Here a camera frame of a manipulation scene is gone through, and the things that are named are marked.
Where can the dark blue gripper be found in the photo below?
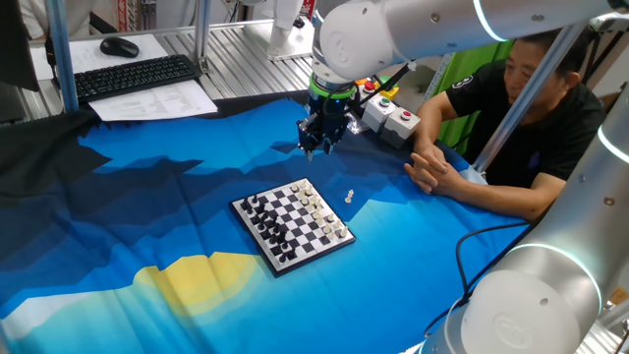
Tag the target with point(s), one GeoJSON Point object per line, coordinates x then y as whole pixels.
{"type": "Point", "coordinates": [329, 118]}

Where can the black white magnetic chessboard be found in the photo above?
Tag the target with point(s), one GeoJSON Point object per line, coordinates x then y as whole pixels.
{"type": "Point", "coordinates": [290, 225]}

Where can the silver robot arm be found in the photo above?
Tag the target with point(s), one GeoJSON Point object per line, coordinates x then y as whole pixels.
{"type": "Point", "coordinates": [442, 29]}

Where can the person's right forearm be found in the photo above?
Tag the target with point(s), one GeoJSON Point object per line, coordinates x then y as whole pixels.
{"type": "Point", "coordinates": [432, 123]}

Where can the person's left forearm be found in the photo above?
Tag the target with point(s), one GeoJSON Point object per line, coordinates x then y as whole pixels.
{"type": "Point", "coordinates": [506, 201]}

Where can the person's right hand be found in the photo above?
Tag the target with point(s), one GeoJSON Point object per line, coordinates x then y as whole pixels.
{"type": "Point", "coordinates": [430, 155]}

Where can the person's left hand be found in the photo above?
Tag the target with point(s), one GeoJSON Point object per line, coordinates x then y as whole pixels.
{"type": "Point", "coordinates": [437, 182]}

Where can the clear plastic bag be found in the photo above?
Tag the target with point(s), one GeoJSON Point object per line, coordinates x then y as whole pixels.
{"type": "Point", "coordinates": [358, 125]}

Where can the white box with green button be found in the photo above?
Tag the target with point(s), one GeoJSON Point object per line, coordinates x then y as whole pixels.
{"type": "Point", "coordinates": [376, 114]}

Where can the white box with red button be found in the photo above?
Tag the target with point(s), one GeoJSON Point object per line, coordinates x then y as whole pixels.
{"type": "Point", "coordinates": [400, 129]}

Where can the yellow button box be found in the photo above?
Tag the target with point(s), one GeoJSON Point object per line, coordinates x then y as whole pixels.
{"type": "Point", "coordinates": [390, 93]}

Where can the silver metal plate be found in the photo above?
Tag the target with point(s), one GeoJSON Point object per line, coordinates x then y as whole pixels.
{"type": "Point", "coordinates": [290, 53]}

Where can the black chess piece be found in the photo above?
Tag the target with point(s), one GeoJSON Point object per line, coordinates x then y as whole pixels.
{"type": "Point", "coordinates": [277, 251]}
{"type": "Point", "coordinates": [272, 243]}
{"type": "Point", "coordinates": [245, 204]}
{"type": "Point", "coordinates": [250, 212]}
{"type": "Point", "coordinates": [283, 259]}
{"type": "Point", "coordinates": [261, 227]}

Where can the blue mountain print tablecloth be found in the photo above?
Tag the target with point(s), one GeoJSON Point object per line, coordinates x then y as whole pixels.
{"type": "Point", "coordinates": [393, 275]}

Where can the printed paper sheet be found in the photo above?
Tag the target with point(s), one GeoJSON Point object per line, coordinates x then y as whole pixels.
{"type": "Point", "coordinates": [157, 100]}

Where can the green fabric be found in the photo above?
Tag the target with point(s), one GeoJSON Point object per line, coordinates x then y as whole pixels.
{"type": "Point", "coordinates": [467, 61]}

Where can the black keyboard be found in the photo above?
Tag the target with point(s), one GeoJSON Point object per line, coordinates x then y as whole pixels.
{"type": "Point", "coordinates": [132, 74]}

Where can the black computer mouse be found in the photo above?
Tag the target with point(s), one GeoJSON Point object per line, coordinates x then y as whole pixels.
{"type": "Point", "coordinates": [119, 47]}

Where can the person in black shirt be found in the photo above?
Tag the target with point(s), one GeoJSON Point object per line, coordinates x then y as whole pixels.
{"type": "Point", "coordinates": [550, 133]}

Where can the white paper sheet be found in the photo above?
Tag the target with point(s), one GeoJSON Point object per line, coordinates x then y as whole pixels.
{"type": "Point", "coordinates": [83, 56]}

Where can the person in white shirt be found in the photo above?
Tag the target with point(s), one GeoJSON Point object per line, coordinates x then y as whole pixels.
{"type": "Point", "coordinates": [74, 15]}

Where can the black table cloth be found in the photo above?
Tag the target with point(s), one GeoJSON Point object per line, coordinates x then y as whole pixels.
{"type": "Point", "coordinates": [39, 152]}

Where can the black monitor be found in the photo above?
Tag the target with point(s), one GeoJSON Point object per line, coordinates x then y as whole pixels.
{"type": "Point", "coordinates": [17, 44]}

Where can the white pedestal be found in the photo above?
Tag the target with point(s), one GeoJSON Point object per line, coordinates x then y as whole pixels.
{"type": "Point", "coordinates": [285, 22]}

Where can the aluminium frame post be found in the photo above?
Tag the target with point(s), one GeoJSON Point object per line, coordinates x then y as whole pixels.
{"type": "Point", "coordinates": [521, 108]}
{"type": "Point", "coordinates": [202, 34]}
{"type": "Point", "coordinates": [61, 59]}

